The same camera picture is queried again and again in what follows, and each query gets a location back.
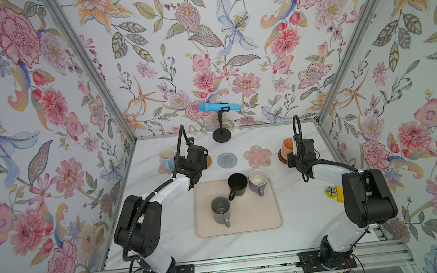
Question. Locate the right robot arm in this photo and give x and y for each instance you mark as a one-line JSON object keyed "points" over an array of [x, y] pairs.
{"points": [[367, 199]]}

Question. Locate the pink flower silicone coaster right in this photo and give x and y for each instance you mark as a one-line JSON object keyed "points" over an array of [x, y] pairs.
{"points": [[258, 157]]}

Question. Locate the beige silicone tray mat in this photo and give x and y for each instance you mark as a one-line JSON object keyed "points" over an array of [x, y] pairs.
{"points": [[249, 212]]}

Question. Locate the light blue cup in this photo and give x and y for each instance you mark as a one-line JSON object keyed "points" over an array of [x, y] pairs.
{"points": [[167, 158]]}

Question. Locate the grey cup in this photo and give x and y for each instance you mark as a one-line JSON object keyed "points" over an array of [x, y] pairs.
{"points": [[221, 207]]}

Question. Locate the blue microphone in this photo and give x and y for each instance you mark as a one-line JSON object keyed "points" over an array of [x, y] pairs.
{"points": [[209, 107]]}

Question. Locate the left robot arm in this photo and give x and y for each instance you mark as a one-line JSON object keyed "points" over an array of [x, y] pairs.
{"points": [[138, 230]]}

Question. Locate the orange cup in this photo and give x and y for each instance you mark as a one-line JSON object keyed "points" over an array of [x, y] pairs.
{"points": [[287, 148]]}

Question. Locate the black microphone stand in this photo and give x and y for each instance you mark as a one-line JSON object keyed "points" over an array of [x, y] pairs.
{"points": [[222, 135]]}

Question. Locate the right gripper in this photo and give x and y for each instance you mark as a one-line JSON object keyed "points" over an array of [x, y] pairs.
{"points": [[291, 156]]}

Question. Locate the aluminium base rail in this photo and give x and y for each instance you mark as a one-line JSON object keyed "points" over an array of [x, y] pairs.
{"points": [[366, 256]]}

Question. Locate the pink flower silicone coaster left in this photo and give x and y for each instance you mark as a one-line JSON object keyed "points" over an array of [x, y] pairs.
{"points": [[163, 170]]}

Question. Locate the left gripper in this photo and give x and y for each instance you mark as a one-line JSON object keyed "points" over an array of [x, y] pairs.
{"points": [[204, 161]]}

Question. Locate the white cup with purple outside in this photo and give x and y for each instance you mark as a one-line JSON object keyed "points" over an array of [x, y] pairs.
{"points": [[258, 180]]}

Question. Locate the blue woven round coaster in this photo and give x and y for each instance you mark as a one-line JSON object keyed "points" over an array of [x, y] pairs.
{"points": [[227, 160]]}

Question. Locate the woven rattan round coaster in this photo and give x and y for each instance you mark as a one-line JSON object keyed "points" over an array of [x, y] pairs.
{"points": [[209, 161]]}

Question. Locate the black cup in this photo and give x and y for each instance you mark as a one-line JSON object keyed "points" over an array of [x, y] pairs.
{"points": [[238, 184]]}

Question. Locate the brown wooden round coaster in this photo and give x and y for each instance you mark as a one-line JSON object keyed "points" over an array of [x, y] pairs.
{"points": [[281, 158]]}

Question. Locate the pink flower silicone coaster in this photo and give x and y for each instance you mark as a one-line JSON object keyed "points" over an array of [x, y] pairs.
{"points": [[163, 170], [258, 157]]}

